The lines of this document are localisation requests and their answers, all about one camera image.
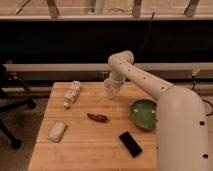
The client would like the green ceramic bowl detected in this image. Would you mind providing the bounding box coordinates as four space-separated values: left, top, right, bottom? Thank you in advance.
130 99 157 130

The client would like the black office chair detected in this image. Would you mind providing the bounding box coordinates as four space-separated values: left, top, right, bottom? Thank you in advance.
0 64 36 149

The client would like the black cable on floor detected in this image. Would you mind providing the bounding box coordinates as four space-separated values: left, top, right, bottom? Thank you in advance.
190 75 213 118

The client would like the white ceramic cup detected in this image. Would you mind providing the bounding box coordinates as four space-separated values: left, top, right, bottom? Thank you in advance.
104 79 116 99

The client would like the white toothpaste tube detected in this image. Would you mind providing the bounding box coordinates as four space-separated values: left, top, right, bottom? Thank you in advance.
63 81 81 109

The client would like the thin black hanging cable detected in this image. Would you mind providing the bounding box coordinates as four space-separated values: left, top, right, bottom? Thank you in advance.
136 11 156 64

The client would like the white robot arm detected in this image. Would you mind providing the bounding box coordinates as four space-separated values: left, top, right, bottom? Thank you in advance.
107 50 211 171

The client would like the red-brown chili pepper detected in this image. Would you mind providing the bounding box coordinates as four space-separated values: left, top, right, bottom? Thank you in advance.
87 113 108 122

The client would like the black smartphone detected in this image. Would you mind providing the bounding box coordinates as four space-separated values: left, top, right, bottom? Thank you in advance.
119 131 142 157

